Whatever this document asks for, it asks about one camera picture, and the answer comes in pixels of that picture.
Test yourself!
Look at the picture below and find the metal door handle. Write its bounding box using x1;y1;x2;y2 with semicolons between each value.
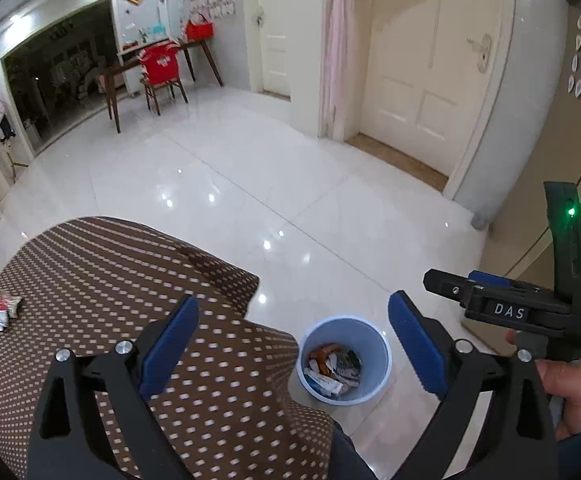
467;34;493;74

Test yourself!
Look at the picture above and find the table with brown dotted cloth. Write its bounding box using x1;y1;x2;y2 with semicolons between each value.
0;216;335;480

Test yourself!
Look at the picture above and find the wooden desk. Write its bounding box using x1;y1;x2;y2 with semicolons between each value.
95;37;224;134

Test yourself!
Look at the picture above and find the red bag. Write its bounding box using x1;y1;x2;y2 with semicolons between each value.
185;12;216;42

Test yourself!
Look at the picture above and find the white door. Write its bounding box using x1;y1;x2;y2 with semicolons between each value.
254;0;295;99

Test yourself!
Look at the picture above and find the green packet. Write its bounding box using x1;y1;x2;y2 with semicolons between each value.
338;349;363;379

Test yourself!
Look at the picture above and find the dark glass sliding door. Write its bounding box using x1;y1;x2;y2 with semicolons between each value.
0;0;119;147

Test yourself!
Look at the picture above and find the small red and white wrapper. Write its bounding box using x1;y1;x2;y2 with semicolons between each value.
0;295;24;332

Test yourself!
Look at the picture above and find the light blue waste bin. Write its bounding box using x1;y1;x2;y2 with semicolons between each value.
295;317;393;407

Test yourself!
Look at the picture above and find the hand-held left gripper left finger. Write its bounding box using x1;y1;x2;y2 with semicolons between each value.
26;294;200;480

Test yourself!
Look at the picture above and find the pink curtain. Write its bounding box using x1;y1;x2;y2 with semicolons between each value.
319;0;372;139

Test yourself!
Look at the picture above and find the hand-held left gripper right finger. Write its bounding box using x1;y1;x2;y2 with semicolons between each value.
389;290;557;480

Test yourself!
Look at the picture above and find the person's leg in jeans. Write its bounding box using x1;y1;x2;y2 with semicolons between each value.
329;421;377;480

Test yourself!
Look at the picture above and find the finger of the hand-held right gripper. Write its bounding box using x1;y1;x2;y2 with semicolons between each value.
423;269;472;306
468;270;539;292

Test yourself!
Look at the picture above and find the cream panel door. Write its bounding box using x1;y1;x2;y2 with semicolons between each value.
359;0;510;174

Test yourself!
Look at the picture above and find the chair with red cover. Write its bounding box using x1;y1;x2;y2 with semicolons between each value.
139;42;189;115

